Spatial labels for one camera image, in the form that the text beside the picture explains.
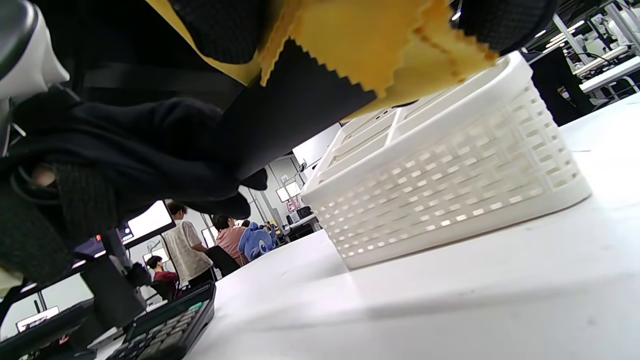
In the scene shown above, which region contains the person's left hand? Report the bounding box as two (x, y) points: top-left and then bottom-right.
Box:
(7, 86), (269, 221)

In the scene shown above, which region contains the person's right hand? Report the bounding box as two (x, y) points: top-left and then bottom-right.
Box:
(167, 0), (558, 65)

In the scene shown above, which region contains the black remote control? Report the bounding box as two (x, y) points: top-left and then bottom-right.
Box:
(220, 39), (378, 182)

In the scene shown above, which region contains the yellow cleaning cloth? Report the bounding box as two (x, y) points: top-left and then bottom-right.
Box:
(145, 0), (501, 123)

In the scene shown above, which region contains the black calculator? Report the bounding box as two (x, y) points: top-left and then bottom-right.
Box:
(104, 281), (217, 360)

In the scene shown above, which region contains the bright computer monitor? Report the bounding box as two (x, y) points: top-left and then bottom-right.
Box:
(121, 200), (177, 242)

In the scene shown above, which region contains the blue plush toy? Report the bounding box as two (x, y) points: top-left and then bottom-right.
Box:
(238, 222), (277, 262)

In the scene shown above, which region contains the black labelled sensor box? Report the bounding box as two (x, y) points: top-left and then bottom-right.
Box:
(0, 297), (96, 360)

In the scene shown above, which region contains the white plastic organizer basket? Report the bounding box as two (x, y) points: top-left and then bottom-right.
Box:
(300, 50), (593, 271)

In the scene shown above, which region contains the white background desk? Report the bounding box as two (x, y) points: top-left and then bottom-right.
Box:
(574, 44), (640, 103)

